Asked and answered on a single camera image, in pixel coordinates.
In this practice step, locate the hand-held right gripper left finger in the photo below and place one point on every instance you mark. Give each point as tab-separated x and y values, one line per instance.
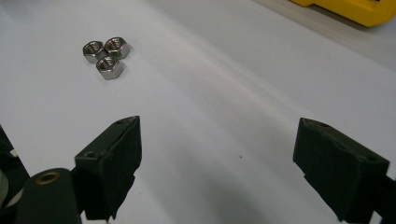
109	168

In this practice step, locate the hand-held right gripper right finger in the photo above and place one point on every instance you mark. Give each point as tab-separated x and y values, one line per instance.
339	174

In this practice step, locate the steel hex nut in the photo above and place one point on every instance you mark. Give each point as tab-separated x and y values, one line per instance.
110	73
123	51
90	58

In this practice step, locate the yellow black organizer case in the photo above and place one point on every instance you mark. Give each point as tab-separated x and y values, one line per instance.
358	12

